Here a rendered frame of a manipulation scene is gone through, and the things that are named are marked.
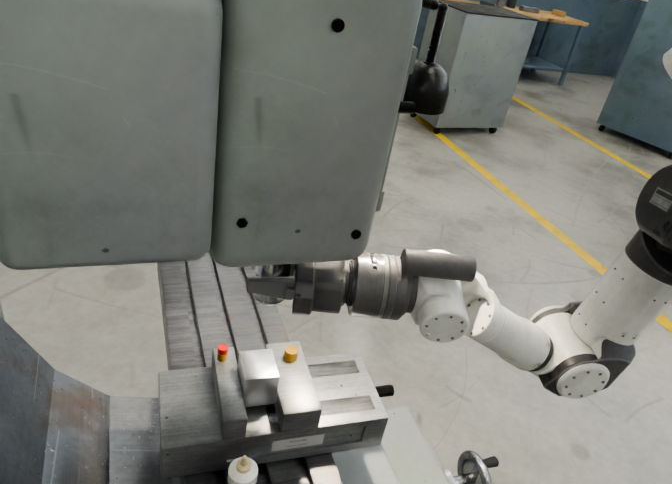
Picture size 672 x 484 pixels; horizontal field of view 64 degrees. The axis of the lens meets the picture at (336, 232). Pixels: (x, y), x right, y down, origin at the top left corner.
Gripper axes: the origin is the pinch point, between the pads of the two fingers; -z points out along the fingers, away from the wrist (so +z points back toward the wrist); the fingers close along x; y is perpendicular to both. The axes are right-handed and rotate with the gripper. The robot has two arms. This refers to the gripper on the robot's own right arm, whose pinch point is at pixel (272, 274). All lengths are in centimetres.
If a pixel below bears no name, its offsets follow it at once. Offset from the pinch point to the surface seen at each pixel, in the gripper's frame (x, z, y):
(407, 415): -24, 33, 52
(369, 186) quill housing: 7.5, 9.4, -18.4
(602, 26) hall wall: -828, 461, 53
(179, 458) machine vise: 9.4, -10.1, 27.1
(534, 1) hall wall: -785, 326, 29
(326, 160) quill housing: 9.2, 4.3, -21.4
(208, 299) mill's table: -32.2, -13.2, 31.5
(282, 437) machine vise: 5.5, 4.3, 25.9
